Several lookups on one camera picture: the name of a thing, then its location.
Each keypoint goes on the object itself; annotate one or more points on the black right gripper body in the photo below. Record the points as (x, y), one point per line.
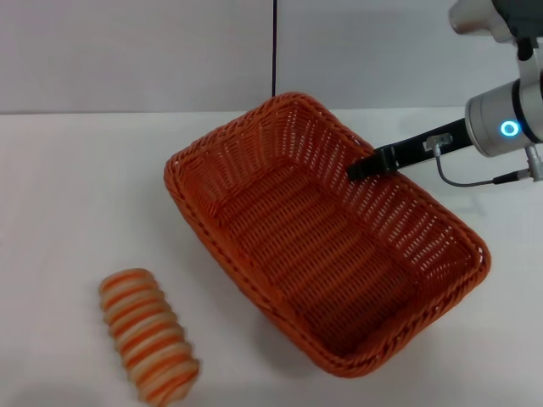
(415, 150)

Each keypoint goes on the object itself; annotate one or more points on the orange white striped bread roll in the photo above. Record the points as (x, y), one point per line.
(146, 335)

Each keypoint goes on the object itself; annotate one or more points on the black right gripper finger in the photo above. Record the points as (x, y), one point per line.
(371, 166)

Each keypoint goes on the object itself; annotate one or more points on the orange woven plastic basket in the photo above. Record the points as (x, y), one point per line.
(305, 263)

